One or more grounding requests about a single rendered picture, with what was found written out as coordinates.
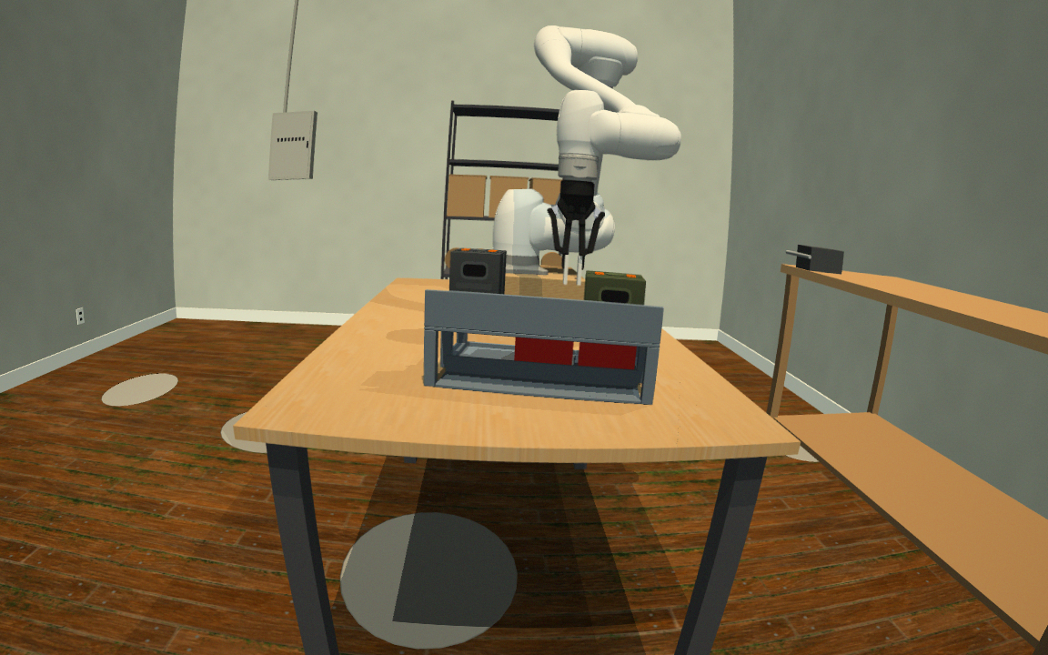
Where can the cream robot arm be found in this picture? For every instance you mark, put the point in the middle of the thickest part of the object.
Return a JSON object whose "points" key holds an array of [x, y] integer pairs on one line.
{"points": [[585, 132]]}

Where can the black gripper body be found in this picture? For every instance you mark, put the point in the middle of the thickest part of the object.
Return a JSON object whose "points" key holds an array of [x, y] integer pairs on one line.
{"points": [[576, 193]]}

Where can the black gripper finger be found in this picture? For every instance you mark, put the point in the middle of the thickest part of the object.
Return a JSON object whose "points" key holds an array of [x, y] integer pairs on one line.
{"points": [[592, 240], [553, 211]]}

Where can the olive green case with orange latches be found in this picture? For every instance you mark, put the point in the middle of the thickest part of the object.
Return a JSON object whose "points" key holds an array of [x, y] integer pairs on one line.
{"points": [[615, 287]]}

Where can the black tool case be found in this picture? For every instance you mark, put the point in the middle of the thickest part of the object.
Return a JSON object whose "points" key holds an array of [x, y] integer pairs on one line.
{"points": [[478, 270]]}

